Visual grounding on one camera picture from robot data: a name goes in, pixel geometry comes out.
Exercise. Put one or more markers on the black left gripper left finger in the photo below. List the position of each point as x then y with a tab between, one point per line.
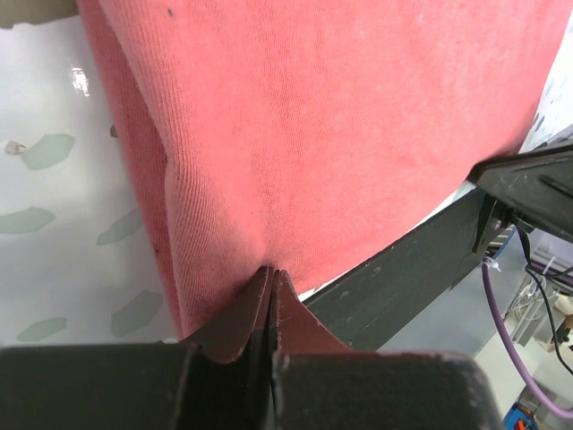
217	378

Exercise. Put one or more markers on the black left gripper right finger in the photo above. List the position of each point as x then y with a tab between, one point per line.
318	382

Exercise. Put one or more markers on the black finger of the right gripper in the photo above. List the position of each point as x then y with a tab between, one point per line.
537	185

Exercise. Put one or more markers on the red t-shirt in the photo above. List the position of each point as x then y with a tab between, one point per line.
307	135

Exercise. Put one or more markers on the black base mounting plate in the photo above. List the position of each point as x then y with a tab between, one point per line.
369	304

